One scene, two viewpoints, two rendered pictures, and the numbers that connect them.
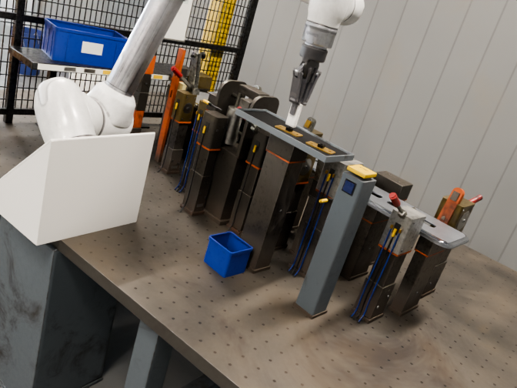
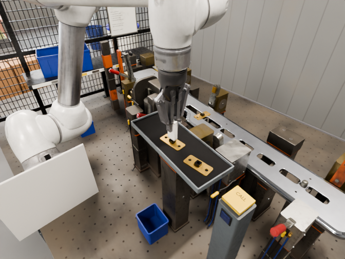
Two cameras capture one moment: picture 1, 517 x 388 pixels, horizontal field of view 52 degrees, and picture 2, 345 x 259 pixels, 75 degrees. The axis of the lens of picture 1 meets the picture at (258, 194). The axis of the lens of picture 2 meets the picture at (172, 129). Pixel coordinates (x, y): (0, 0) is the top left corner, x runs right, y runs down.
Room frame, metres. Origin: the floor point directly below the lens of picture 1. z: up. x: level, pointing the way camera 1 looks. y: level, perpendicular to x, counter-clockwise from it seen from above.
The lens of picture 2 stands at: (1.00, -0.18, 1.64)
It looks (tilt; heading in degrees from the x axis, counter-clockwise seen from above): 38 degrees down; 15
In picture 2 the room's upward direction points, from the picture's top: straight up
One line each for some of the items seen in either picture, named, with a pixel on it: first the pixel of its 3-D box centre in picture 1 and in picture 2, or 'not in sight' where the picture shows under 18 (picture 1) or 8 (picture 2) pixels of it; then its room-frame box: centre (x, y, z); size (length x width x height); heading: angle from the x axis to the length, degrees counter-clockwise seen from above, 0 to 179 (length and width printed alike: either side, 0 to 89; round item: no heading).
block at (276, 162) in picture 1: (270, 202); (175, 187); (1.53, -0.04, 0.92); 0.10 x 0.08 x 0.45; 51
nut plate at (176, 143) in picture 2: (288, 129); (172, 141); (1.53, -0.03, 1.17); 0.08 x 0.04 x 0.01; 61
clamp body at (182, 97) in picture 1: (175, 133); (129, 107); (2.09, 0.40, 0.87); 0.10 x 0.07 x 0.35; 141
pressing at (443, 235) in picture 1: (297, 151); (206, 117); (1.93, -0.09, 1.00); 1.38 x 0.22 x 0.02; 51
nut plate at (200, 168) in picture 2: (321, 145); (197, 164); (1.45, -0.13, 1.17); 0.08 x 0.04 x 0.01; 63
